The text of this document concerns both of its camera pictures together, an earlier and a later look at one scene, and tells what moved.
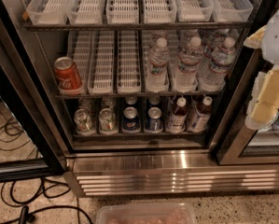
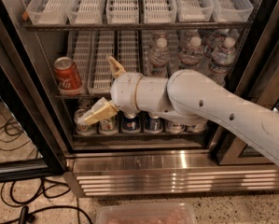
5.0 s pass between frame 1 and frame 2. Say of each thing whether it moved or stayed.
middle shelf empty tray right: stayed
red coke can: stayed
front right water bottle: stayed
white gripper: moved
